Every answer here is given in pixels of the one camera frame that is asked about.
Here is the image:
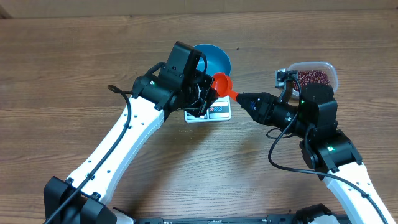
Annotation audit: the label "orange scoop blue handle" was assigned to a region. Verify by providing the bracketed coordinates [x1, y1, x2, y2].
[211, 72, 238, 101]

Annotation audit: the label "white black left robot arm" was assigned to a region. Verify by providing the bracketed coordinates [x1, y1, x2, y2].
[44, 41, 217, 223]

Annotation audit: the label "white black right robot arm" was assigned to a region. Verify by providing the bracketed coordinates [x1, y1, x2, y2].
[236, 83, 394, 223]

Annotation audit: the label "white digital kitchen scale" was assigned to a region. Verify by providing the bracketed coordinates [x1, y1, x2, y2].
[184, 96, 232, 123]

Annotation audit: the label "blue bowl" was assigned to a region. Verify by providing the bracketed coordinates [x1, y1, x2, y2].
[194, 44, 232, 76]

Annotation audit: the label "red beans in container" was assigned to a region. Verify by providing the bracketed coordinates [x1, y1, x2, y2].
[298, 70, 330, 89]

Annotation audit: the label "clear plastic container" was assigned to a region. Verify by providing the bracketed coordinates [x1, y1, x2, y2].
[286, 61, 339, 92]

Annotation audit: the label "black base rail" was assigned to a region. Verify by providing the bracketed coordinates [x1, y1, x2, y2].
[133, 203, 354, 224]

